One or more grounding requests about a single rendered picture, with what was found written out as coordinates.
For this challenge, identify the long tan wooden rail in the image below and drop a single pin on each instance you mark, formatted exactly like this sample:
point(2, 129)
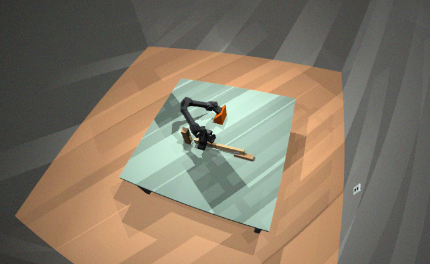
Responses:
point(223, 147)

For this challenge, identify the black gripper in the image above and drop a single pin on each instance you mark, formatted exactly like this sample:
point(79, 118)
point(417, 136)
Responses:
point(204, 147)

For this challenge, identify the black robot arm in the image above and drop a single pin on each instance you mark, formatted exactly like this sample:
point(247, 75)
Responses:
point(194, 127)

